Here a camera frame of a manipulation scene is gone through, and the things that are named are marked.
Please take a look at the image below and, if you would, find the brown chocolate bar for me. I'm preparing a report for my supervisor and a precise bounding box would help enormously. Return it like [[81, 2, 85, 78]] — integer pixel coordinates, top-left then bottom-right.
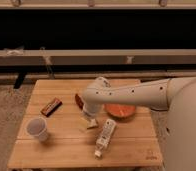
[[41, 98, 62, 117]]

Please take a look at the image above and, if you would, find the white plastic cup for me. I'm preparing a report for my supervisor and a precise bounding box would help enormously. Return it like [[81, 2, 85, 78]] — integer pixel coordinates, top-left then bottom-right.
[[26, 117, 49, 142]]

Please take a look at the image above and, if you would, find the red-brown snack packet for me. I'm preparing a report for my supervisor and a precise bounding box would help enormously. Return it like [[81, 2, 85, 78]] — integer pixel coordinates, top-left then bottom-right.
[[75, 94, 84, 110]]

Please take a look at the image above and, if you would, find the black table leg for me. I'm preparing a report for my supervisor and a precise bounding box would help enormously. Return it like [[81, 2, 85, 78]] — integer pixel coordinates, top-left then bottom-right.
[[13, 72, 27, 89]]

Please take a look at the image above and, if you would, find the grey horizontal rail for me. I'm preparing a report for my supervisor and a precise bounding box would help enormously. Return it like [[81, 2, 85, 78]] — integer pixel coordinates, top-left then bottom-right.
[[0, 49, 196, 66]]

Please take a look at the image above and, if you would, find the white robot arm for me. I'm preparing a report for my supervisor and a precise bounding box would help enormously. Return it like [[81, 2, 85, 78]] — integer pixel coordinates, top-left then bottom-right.
[[82, 77, 196, 171]]

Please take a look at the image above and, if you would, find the orange bowl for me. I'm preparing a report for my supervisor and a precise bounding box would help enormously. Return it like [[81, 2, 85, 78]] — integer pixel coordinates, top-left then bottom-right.
[[104, 104, 136, 118]]

